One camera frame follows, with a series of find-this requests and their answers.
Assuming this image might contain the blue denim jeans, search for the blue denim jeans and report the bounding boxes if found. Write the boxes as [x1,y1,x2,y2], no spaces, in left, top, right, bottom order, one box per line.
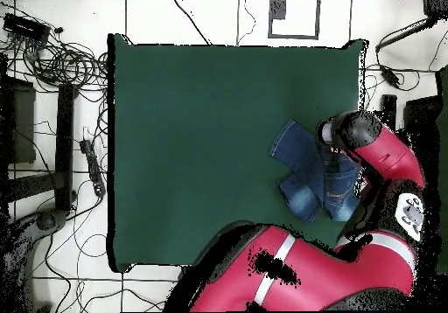
[268,118,363,224]

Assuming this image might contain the dark green table cloth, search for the dark green table cloth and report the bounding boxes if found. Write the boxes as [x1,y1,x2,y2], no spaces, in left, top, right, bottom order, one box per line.
[106,32,368,274]

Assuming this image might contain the black power strip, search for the black power strip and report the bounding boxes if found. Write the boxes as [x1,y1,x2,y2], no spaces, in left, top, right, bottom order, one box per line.
[79,138,107,198]

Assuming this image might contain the grey floor socket plate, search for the grey floor socket plate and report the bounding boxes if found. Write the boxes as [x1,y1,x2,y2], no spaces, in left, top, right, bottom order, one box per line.
[269,0,288,21]

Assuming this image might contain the grey tape square outline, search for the grey tape square outline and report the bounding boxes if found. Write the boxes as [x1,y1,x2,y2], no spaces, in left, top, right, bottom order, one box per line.
[268,0,321,40]

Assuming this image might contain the black power adapter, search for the black power adapter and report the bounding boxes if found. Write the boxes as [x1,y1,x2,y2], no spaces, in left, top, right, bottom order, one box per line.
[379,64,402,87]

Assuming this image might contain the grey stand leg round foot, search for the grey stand leg round foot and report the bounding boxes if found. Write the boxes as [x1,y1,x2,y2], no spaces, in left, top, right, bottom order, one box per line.
[3,207,69,310]

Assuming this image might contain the black hub box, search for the black hub box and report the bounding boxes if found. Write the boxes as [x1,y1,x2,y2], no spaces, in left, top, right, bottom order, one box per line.
[2,12,53,44]

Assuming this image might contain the long black floor cable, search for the long black floor cable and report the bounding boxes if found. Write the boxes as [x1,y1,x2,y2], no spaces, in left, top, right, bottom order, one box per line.
[171,0,214,46]

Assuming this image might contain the coiled black cable bundle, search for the coiled black cable bundle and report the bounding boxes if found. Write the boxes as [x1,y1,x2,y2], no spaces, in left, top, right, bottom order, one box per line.
[20,39,109,94]

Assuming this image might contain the thick black cable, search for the thick black cable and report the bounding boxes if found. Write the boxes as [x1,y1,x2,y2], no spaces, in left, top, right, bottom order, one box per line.
[374,17,438,53]

